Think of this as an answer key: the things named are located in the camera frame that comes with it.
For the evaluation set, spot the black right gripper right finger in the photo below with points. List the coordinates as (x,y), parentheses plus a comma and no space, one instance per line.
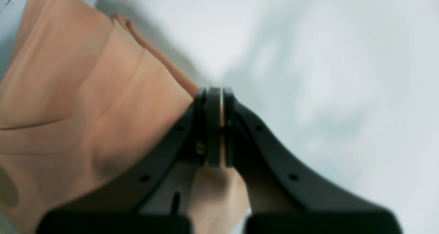
(286,196)

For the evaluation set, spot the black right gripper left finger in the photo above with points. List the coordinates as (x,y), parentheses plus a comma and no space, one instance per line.
(151,197)

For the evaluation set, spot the peach t-shirt with emoji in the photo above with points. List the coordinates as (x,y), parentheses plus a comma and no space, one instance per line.
(84,97)

